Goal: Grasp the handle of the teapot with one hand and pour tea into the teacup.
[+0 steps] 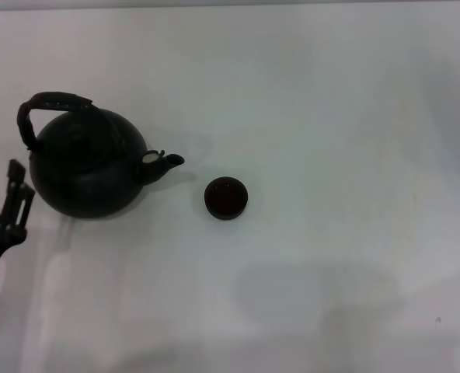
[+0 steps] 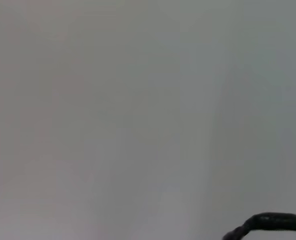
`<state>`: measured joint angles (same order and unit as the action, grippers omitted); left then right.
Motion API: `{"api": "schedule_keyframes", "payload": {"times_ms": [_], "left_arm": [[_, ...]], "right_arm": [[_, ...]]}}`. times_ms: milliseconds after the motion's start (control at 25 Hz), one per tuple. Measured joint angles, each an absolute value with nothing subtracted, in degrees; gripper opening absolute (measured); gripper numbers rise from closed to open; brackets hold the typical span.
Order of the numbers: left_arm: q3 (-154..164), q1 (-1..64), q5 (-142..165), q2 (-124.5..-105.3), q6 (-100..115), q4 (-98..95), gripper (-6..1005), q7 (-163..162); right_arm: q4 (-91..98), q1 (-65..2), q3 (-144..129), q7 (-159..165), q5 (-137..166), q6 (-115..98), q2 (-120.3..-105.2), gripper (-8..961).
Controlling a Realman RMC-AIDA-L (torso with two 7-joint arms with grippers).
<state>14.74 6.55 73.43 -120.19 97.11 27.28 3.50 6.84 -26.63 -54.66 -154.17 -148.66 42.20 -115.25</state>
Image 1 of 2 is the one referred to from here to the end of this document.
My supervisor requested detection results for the black round teapot with handle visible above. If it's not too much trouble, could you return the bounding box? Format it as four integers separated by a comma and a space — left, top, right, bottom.
17, 91, 186, 221

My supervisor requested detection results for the small dark round teacup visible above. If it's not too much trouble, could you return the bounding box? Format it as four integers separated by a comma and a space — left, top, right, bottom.
204, 176, 249, 221

